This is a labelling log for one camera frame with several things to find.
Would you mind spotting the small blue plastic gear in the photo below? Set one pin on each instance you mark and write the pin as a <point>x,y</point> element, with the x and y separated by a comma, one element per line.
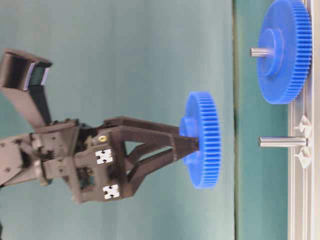
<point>201,121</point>

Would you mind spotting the aluminium extrusion rail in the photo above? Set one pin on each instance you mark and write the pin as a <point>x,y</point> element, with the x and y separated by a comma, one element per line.
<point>304,164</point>

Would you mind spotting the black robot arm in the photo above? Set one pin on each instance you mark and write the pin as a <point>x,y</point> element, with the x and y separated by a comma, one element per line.
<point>16,163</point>

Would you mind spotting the large blue plastic gear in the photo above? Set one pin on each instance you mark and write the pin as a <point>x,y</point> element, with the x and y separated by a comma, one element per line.
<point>286,32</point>

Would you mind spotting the free steel shaft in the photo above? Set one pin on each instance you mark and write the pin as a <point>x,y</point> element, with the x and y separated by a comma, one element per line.
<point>282,141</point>

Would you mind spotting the steel shaft through large gear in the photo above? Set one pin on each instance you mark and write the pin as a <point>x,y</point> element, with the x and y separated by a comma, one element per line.
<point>261,52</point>

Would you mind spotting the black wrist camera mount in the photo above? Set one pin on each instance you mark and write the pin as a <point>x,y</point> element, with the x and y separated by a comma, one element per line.
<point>22,79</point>

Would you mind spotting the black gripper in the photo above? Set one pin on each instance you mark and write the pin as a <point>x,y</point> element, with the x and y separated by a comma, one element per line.
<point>92,160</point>

